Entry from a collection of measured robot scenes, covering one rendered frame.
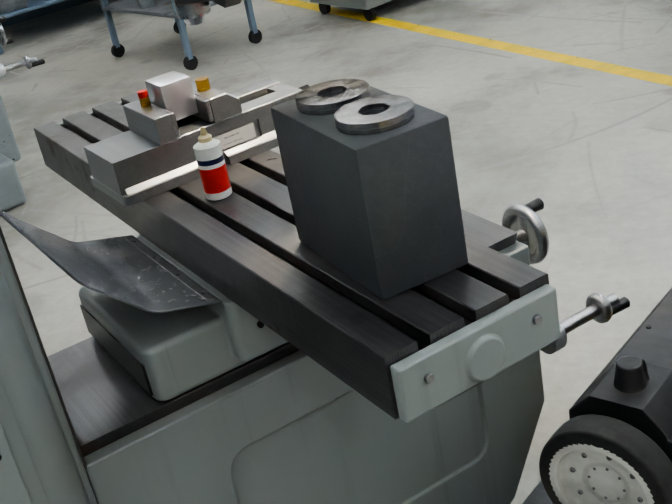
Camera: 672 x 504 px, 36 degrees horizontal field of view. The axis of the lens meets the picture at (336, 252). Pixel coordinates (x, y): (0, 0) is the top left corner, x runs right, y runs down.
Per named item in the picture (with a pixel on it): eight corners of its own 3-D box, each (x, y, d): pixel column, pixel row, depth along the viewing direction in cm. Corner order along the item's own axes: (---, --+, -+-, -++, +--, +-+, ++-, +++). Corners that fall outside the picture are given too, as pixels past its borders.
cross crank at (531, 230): (524, 244, 201) (518, 188, 196) (567, 262, 191) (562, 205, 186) (460, 276, 194) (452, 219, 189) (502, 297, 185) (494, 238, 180)
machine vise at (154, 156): (272, 113, 184) (259, 54, 179) (317, 130, 172) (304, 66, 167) (90, 184, 169) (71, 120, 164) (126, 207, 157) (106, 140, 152)
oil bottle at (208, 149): (225, 187, 157) (208, 119, 153) (237, 193, 154) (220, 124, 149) (201, 196, 156) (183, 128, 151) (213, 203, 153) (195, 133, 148)
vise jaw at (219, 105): (207, 99, 175) (202, 76, 173) (243, 112, 165) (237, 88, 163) (176, 110, 172) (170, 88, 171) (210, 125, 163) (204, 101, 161)
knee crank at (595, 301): (614, 301, 194) (613, 273, 191) (639, 312, 189) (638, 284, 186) (526, 350, 185) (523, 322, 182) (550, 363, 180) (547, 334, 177)
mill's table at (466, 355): (146, 124, 217) (136, 88, 214) (569, 338, 119) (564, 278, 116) (41, 162, 208) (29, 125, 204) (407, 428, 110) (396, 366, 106)
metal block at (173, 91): (182, 105, 169) (173, 70, 166) (199, 112, 164) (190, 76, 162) (154, 116, 167) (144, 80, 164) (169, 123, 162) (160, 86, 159)
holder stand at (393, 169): (377, 209, 141) (351, 67, 132) (470, 264, 122) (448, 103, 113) (298, 241, 136) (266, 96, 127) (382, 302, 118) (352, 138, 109)
